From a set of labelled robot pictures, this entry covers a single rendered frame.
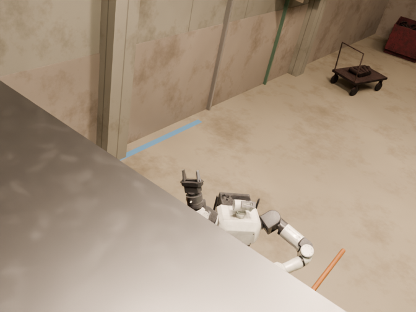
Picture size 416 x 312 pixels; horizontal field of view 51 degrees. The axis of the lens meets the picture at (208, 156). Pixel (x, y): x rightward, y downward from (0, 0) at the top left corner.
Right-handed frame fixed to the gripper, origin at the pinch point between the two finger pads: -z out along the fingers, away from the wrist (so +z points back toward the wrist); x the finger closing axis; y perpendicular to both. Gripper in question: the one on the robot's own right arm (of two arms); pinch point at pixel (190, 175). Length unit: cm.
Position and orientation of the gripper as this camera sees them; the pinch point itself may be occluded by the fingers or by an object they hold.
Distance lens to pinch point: 231.1
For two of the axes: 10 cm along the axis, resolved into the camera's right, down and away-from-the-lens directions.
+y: -3.9, 3.5, -8.5
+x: 9.1, 0.2, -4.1
